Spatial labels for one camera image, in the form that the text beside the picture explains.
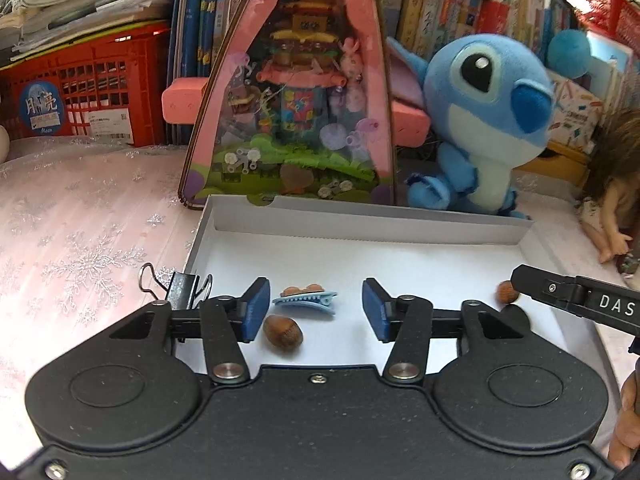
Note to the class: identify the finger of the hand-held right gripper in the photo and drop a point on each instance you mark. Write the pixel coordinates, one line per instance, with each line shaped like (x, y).
(547, 290)

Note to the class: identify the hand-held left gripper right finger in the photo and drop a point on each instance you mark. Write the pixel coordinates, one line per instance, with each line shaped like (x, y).
(375, 311)

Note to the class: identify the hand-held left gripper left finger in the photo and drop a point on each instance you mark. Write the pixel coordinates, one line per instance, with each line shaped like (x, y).
(257, 310)

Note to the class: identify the light brown nut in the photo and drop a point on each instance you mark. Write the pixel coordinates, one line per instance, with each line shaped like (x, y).
(282, 333)

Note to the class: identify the dark brown nut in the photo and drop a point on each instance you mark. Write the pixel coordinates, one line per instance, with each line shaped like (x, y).
(507, 292)

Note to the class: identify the blue hair clip with bears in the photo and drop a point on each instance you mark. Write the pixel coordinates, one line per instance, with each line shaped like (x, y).
(305, 300)

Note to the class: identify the white cardboard box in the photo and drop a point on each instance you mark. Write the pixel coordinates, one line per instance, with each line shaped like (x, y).
(380, 255)

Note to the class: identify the black binder clip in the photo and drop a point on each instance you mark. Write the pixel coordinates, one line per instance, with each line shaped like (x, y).
(177, 287)

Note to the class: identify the person's right hand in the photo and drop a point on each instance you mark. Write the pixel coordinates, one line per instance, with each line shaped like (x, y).
(629, 425)

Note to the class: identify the brown-haired doll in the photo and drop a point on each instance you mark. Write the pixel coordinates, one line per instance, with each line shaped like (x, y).
(610, 200)

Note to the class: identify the wooden drawer box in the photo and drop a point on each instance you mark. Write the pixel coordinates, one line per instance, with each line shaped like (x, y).
(567, 165)

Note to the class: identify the white printed carton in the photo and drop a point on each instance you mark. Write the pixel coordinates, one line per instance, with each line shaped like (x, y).
(575, 110)

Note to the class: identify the pink foam block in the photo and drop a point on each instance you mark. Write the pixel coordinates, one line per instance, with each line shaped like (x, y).
(185, 100)
(411, 122)

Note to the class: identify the blue alien plush toy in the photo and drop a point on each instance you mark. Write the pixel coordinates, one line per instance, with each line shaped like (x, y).
(480, 110)

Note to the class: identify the pink snowflake tablecloth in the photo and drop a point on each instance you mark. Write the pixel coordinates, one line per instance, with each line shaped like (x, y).
(75, 220)

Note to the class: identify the pink triangular toy display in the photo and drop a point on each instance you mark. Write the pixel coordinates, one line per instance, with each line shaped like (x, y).
(300, 85)

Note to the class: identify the blue plush toy with ball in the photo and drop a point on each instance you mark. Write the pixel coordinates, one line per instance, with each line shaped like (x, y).
(569, 52)

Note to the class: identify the red plastic crate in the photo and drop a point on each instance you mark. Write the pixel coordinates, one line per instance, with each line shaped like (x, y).
(100, 80)

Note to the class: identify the red plastic basket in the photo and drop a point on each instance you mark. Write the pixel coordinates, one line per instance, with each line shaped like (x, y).
(612, 12)

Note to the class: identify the row of blue books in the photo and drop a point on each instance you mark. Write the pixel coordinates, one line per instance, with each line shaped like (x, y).
(210, 20)

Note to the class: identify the row of shelved books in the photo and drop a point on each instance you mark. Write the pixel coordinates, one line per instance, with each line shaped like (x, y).
(450, 10)

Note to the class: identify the blue cat plush toy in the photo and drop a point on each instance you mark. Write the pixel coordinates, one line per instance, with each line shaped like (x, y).
(4, 142)

